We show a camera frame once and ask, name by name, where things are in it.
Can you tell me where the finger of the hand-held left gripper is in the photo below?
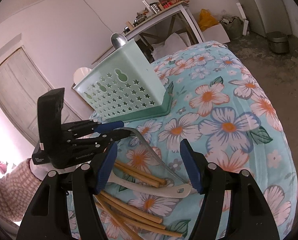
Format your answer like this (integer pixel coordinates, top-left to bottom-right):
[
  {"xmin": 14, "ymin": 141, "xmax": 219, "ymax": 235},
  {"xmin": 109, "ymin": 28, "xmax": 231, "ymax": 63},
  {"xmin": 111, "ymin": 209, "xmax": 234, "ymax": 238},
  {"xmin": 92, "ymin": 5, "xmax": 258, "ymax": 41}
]
[
  {"xmin": 61, "ymin": 120, "xmax": 125, "ymax": 139},
  {"xmin": 69, "ymin": 129, "xmax": 131, "ymax": 151}
]

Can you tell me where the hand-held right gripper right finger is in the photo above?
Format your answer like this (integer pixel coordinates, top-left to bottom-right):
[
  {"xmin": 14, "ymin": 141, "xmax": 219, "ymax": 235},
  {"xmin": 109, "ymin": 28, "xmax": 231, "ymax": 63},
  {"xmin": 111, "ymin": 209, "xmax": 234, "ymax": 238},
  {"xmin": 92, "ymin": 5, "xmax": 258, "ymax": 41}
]
[{"xmin": 179, "ymin": 139, "xmax": 281, "ymax": 240}]

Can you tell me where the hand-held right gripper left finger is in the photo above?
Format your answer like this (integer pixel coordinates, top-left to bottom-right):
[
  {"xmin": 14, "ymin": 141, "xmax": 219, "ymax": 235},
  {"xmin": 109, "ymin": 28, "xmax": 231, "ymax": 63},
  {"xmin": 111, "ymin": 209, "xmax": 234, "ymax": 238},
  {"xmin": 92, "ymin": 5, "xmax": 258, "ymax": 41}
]
[{"xmin": 16, "ymin": 142, "xmax": 118, "ymax": 240}]

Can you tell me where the pile of wooden chopsticks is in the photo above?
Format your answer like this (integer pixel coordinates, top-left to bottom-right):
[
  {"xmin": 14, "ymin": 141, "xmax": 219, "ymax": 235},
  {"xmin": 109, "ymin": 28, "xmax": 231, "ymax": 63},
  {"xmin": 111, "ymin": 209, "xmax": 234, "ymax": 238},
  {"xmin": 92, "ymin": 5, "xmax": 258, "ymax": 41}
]
[{"xmin": 95, "ymin": 160, "xmax": 184, "ymax": 240}]

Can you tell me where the white plastic spatula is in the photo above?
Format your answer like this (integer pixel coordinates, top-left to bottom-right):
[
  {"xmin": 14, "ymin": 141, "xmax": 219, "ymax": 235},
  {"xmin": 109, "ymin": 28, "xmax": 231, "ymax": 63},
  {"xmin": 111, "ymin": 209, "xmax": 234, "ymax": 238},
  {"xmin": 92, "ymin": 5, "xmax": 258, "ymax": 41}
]
[{"xmin": 104, "ymin": 170, "xmax": 191, "ymax": 200}]

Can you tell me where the green plastic utensil basket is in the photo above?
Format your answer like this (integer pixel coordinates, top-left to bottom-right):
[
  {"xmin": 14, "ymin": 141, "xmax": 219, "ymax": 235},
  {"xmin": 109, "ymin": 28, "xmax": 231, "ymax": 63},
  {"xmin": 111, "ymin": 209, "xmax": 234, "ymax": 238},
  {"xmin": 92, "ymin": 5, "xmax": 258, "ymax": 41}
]
[{"xmin": 72, "ymin": 39, "xmax": 174, "ymax": 122}]

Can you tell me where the person's left forearm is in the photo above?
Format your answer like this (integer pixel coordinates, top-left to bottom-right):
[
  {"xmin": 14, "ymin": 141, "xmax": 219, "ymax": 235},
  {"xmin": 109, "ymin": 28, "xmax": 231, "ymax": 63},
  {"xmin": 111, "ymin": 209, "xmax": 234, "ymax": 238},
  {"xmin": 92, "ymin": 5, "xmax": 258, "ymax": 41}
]
[{"xmin": 0, "ymin": 157, "xmax": 49, "ymax": 233}]

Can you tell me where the floral blanket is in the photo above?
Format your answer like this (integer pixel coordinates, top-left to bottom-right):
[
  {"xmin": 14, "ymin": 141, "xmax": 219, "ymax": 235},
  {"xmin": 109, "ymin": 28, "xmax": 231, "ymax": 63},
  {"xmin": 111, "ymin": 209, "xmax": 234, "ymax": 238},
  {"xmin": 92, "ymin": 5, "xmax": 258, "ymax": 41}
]
[{"xmin": 66, "ymin": 40, "xmax": 298, "ymax": 240}]

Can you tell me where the white panelled door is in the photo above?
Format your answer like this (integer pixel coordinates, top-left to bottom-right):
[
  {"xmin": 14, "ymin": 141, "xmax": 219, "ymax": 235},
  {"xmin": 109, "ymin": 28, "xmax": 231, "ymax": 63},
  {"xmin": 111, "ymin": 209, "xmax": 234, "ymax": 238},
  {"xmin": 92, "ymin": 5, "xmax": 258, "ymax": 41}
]
[{"xmin": 0, "ymin": 45, "xmax": 83, "ymax": 145}]

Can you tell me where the metal spoon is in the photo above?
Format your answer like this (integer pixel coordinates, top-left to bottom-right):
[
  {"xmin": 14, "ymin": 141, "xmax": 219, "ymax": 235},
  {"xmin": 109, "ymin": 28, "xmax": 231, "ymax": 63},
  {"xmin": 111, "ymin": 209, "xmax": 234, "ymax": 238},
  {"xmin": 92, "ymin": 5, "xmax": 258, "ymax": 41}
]
[{"xmin": 111, "ymin": 33, "xmax": 127, "ymax": 49}]

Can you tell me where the white pillow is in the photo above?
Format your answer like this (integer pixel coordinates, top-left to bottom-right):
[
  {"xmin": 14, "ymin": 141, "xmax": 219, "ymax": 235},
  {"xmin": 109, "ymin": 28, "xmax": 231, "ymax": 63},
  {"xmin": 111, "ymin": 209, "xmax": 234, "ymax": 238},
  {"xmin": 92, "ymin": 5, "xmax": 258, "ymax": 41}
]
[{"xmin": 151, "ymin": 32, "xmax": 189, "ymax": 62}]

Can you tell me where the white-framed wooden-top table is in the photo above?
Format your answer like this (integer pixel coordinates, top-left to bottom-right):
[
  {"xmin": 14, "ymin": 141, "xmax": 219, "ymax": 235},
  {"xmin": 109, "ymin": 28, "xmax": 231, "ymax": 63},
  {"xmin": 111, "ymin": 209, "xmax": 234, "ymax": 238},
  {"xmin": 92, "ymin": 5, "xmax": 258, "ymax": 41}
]
[{"xmin": 91, "ymin": 1, "xmax": 206, "ymax": 65}]

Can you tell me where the white cardboard box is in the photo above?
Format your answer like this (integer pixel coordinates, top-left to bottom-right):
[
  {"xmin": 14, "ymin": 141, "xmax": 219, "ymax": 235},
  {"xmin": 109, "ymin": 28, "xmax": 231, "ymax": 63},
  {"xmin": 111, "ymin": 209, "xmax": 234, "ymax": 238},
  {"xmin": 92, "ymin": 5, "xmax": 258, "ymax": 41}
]
[{"xmin": 201, "ymin": 23, "xmax": 231, "ymax": 44}]

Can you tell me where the clutter of boxes and jars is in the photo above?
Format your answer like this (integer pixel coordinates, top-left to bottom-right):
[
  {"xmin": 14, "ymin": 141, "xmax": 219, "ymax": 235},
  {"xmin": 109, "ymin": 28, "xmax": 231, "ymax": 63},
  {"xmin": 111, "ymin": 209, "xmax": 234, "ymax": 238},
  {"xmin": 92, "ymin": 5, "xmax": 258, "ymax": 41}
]
[{"xmin": 124, "ymin": 0, "xmax": 189, "ymax": 34}]

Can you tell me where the yellow plastic bag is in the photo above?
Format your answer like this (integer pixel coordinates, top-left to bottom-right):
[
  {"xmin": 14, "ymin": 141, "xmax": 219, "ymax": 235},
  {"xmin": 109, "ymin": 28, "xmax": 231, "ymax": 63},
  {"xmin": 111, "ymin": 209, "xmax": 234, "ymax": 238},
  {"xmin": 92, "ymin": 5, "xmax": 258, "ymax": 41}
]
[{"xmin": 198, "ymin": 9, "xmax": 219, "ymax": 32}]

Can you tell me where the olive cloth bag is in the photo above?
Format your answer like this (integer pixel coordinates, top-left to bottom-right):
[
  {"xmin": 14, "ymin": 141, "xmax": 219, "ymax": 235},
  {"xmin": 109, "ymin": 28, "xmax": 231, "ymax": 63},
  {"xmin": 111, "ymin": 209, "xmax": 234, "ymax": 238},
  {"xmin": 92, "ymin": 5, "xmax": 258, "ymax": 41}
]
[{"xmin": 221, "ymin": 15, "xmax": 246, "ymax": 37}]

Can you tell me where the metal bin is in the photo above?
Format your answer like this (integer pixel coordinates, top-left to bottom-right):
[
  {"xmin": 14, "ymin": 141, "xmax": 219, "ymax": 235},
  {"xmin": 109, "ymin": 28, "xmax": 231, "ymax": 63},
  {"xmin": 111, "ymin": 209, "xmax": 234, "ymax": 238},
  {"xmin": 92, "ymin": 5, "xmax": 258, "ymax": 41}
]
[{"xmin": 266, "ymin": 31, "xmax": 289, "ymax": 54}]

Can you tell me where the white narrow board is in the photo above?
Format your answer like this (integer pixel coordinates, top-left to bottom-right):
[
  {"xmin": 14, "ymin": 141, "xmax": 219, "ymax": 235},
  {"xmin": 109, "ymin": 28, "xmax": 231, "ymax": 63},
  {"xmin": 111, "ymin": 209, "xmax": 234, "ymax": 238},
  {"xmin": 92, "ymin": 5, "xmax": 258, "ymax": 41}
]
[{"xmin": 236, "ymin": 2, "xmax": 251, "ymax": 35}]

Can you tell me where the grey refrigerator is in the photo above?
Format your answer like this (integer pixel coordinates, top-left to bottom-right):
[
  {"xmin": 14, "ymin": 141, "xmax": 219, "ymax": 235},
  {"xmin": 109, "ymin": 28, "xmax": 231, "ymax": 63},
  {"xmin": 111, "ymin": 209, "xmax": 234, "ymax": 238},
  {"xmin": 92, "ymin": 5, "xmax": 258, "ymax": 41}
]
[{"xmin": 244, "ymin": 0, "xmax": 293, "ymax": 38}]

